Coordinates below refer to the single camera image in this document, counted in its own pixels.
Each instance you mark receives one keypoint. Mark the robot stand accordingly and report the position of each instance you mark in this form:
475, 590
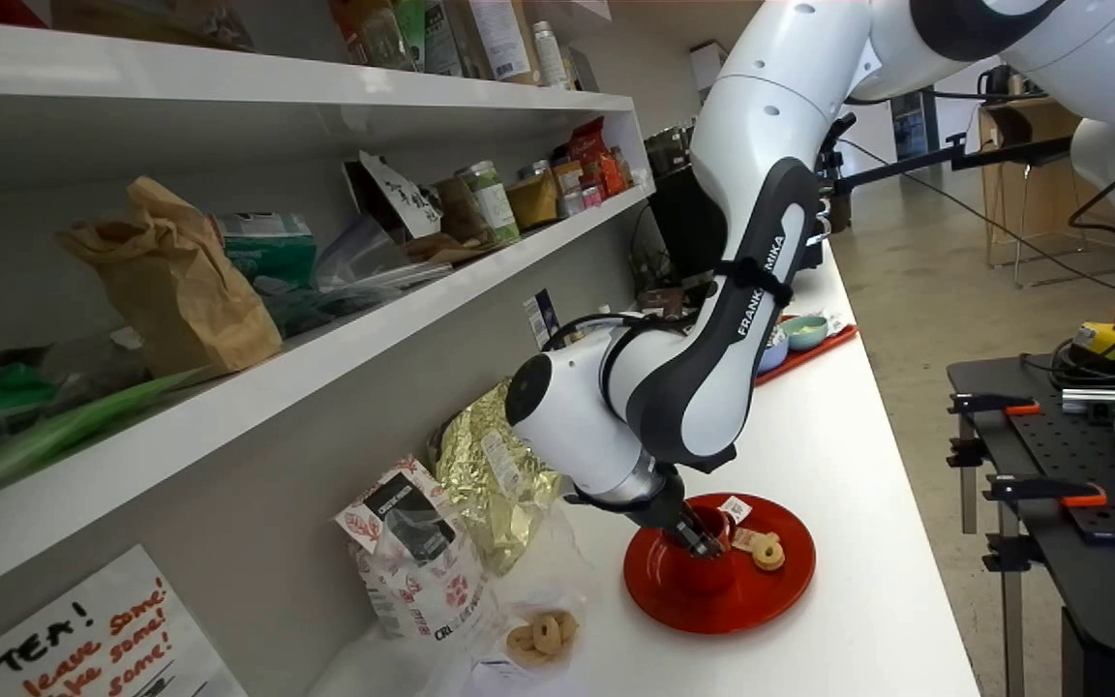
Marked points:
1099, 571

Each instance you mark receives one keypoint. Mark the yellow device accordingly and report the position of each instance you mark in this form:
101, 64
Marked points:
1099, 339

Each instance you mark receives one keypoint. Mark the black and white packet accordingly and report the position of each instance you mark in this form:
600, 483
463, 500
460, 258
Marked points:
398, 198

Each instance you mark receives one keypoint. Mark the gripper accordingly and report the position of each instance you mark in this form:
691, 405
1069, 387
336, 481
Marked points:
664, 501

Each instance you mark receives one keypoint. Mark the heap of green plastic bags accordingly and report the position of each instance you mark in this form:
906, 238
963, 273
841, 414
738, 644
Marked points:
25, 426

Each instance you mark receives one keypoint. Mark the white and red printed bag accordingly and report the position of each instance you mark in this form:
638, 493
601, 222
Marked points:
417, 571

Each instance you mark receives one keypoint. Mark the gold foil bag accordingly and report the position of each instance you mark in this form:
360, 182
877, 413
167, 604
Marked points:
495, 474

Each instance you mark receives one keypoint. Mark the green packet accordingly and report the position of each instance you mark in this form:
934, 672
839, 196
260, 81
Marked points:
272, 252

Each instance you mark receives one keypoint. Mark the small dark card box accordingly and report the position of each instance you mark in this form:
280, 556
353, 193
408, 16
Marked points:
540, 318

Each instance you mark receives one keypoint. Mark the glass jar with green lid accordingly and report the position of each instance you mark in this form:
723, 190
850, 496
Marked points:
492, 201

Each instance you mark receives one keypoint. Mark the clear plastic bag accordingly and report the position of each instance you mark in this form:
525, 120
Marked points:
364, 266

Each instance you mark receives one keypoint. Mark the yellow jar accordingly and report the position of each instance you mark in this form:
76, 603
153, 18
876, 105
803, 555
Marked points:
531, 201

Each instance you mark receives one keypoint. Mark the white bottle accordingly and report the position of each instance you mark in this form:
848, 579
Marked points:
550, 56

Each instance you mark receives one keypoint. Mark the white wall shelf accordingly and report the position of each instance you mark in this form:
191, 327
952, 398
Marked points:
228, 416

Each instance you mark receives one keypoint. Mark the white tea bag tag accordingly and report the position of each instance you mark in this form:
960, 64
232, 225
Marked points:
736, 508

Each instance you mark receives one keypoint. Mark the black coffee machine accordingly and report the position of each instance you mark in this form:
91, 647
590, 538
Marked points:
685, 227

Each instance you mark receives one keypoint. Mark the small jar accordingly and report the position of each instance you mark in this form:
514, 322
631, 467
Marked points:
569, 189

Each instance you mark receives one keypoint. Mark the camera on mount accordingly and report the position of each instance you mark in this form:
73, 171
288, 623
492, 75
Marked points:
906, 166

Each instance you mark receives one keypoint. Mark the wooden table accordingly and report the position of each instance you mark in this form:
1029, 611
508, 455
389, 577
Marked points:
1032, 165

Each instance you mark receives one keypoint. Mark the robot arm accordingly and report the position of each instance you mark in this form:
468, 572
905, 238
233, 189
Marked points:
761, 145

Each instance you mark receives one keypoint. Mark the red tray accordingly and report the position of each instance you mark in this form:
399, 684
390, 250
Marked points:
814, 350

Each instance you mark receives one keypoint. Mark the teal bowl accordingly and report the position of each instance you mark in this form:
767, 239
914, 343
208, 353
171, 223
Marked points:
805, 333

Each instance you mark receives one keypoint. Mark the red packet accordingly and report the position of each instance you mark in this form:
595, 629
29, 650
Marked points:
594, 155

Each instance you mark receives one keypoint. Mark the handwritten paper sign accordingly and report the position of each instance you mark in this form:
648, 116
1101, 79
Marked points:
93, 644

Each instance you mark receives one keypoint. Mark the row of boxes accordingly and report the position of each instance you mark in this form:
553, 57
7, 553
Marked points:
441, 34

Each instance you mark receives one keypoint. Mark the blue bowl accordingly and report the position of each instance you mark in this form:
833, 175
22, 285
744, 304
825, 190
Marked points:
772, 354

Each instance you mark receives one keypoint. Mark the orange plate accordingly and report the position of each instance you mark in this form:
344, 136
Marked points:
770, 595

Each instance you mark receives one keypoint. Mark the orange cup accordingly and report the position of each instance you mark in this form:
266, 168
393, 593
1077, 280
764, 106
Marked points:
703, 576

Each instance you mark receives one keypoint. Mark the brown paper bag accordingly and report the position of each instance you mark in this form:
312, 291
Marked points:
180, 281

